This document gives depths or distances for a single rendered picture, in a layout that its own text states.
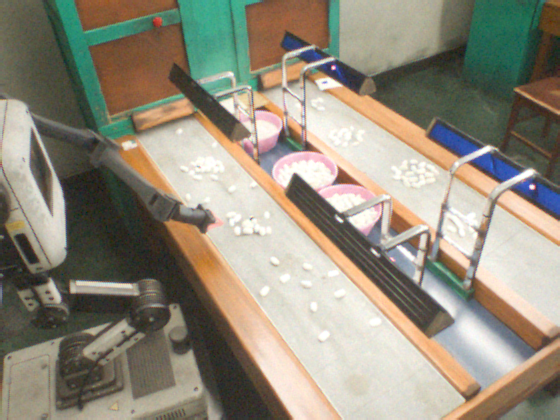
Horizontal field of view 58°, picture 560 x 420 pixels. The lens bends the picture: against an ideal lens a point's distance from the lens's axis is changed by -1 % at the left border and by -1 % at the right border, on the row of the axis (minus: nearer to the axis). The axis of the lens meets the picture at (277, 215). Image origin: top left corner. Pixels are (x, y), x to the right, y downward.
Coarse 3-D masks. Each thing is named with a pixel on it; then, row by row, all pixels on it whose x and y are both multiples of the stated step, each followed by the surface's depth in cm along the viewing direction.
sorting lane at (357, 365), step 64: (192, 128) 244; (192, 192) 206; (256, 192) 203; (256, 256) 176; (320, 256) 174; (320, 320) 154; (384, 320) 152; (320, 384) 138; (384, 384) 137; (448, 384) 135
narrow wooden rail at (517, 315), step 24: (264, 96) 259; (312, 144) 223; (384, 192) 194; (408, 216) 183; (432, 240) 173; (456, 264) 166; (480, 288) 160; (504, 288) 156; (504, 312) 154; (528, 312) 148; (528, 336) 149; (552, 336) 142
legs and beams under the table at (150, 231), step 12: (132, 192) 247; (144, 216) 257; (144, 228) 262; (156, 228) 267; (156, 240) 270; (156, 252) 275; (156, 264) 279; (552, 372) 189; (540, 384) 186; (552, 384) 206; (516, 396) 183; (528, 396) 187; (504, 408) 180
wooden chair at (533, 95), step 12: (528, 84) 314; (540, 84) 314; (552, 84) 314; (516, 96) 313; (528, 96) 303; (540, 96) 303; (552, 96) 303; (516, 108) 316; (540, 108) 299; (552, 108) 291; (516, 120) 324; (552, 120) 294; (504, 144) 336; (528, 144) 317; (552, 156) 302; (552, 168) 306
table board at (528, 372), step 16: (544, 352) 141; (528, 368) 138; (544, 368) 147; (496, 384) 135; (512, 384) 138; (528, 384) 148; (480, 400) 131; (496, 400) 139; (448, 416) 129; (464, 416) 131; (480, 416) 140
